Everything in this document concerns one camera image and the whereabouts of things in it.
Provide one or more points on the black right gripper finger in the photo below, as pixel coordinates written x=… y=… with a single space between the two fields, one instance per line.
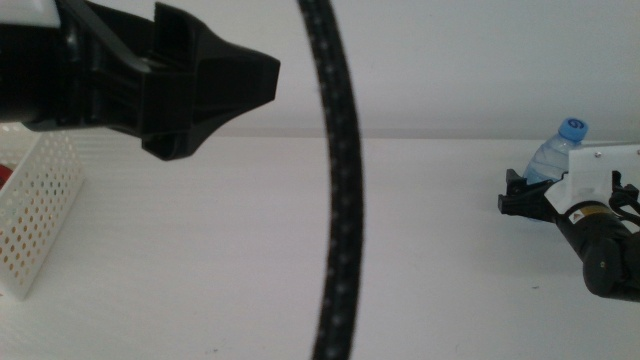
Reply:
x=525 y=202
x=513 y=181

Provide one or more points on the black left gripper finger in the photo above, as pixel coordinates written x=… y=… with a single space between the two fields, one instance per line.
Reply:
x=215 y=80

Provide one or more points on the clear water bottle blue cap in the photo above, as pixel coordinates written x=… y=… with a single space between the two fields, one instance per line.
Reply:
x=547 y=160

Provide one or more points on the red soda can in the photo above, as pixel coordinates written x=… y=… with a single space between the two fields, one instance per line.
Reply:
x=4 y=176

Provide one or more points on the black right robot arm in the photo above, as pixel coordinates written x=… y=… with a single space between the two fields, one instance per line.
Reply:
x=610 y=270

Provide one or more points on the white perforated plastic basket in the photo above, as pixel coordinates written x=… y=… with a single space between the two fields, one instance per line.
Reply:
x=20 y=290

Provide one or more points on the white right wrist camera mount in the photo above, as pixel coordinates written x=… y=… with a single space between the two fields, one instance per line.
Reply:
x=590 y=175

